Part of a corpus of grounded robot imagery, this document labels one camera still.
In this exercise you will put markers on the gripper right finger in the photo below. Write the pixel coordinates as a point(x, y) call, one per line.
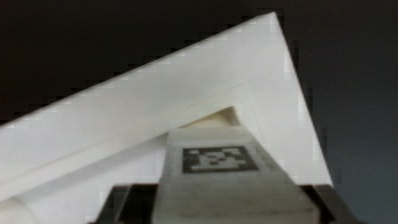
point(334, 210)

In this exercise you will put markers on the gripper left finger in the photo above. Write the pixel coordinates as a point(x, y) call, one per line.
point(128, 205)

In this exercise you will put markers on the white table leg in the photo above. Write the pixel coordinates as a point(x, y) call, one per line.
point(224, 186)

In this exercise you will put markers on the white square tabletop panel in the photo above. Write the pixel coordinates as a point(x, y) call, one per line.
point(87, 143)

